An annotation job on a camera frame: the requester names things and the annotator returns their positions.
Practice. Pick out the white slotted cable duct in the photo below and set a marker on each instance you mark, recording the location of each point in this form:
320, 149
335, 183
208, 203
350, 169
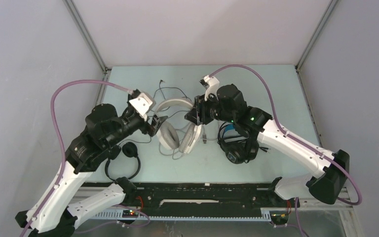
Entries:
126, 214

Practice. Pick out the black blue gaming headset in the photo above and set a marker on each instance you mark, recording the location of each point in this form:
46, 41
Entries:
238, 149

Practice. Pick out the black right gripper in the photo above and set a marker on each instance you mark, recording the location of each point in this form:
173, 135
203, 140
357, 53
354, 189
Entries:
199, 111

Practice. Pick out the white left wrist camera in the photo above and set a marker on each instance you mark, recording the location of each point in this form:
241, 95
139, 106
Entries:
142, 103

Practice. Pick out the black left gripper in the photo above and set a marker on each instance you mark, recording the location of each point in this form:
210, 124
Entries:
153, 128

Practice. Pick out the small black on-ear headphones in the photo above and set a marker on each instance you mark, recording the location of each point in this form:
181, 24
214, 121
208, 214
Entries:
126, 162

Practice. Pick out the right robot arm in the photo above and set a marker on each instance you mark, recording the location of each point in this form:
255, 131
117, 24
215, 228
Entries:
327, 169

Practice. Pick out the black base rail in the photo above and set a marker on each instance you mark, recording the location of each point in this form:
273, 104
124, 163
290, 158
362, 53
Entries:
202, 200

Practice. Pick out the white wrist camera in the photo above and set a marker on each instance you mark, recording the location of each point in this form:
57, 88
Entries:
211, 84
142, 103

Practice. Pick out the aluminium corner frame post right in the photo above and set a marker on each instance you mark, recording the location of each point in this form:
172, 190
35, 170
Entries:
317, 33

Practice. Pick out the aluminium corner frame post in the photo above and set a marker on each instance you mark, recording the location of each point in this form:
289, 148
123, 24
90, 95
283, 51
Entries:
85, 33
317, 33

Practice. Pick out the white grey gaming headset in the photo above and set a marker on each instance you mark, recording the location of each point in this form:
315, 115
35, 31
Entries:
167, 134

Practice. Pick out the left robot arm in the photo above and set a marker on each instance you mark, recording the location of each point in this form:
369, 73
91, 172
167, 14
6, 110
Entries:
55, 215

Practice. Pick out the aluminium corner frame post left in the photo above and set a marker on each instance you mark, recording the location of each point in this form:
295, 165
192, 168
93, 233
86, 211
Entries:
85, 33

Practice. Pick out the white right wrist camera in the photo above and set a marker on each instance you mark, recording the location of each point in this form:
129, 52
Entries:
211, 84

